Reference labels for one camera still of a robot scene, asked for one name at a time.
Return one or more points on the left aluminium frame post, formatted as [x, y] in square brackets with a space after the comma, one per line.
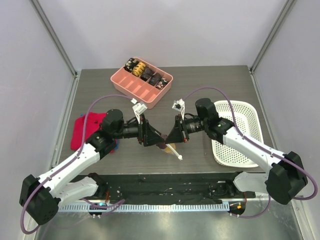
[53, 35]

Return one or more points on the yellow black sock roll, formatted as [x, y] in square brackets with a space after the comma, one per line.
[138, 69]

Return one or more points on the black floral sock roll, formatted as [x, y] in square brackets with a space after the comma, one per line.
[130, 64]

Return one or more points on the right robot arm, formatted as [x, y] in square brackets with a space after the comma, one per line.
[283, 175]

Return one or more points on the white slotted cable duct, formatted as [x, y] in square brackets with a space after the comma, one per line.
[130, 208]

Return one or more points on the aluminium frame post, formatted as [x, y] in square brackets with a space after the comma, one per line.
[53, 35]
[281, 18]

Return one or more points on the dark red fake fruit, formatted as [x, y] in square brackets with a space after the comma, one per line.
[161, 145]

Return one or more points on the clear zip top bag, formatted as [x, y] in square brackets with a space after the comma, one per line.
[179, 156]

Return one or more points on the pink divided tray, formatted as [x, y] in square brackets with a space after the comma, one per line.
[140, 89]

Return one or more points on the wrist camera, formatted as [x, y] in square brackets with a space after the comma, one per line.
[179, 105]
[139, 107]

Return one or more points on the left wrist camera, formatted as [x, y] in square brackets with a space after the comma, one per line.
[139, 107]

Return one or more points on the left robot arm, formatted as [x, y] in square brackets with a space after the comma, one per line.
[41, 197]

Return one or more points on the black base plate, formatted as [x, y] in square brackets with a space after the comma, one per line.
[170, 188]

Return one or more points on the red folded cloth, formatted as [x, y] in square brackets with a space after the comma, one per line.
[92, 124]

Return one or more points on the black spotted sock roll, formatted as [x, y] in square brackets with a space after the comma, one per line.
[162, 83]

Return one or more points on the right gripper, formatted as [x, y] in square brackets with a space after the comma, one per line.
[180, 128]

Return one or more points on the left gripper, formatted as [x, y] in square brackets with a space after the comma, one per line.
[151, 136]

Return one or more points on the right aluminium frame post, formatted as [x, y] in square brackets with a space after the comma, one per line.
[281, 18]

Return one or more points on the blue folded cloth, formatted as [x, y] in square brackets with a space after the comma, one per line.
[117, 145]

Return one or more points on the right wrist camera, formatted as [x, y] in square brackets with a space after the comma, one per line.
[179, 105]

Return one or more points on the dark brown sock roll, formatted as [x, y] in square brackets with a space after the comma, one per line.
[146, 74]

